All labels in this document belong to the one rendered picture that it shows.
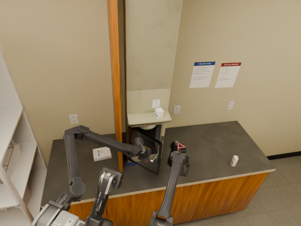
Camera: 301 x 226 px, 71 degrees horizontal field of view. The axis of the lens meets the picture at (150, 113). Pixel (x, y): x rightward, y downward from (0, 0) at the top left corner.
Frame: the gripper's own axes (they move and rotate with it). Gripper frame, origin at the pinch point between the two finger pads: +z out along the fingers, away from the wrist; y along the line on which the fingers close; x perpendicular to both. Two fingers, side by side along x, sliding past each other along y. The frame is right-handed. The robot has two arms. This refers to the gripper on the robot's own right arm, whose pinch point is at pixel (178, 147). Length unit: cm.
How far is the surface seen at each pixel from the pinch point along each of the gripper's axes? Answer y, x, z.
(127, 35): 90, 39, 12
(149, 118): 31.2, 24.9, 4.4
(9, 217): -69, 151, 3
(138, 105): 38, 32, 12
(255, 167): -27, -75, -14
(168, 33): 90, 15, 12
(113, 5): 107, 47, 3
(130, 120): 31, 39, 4
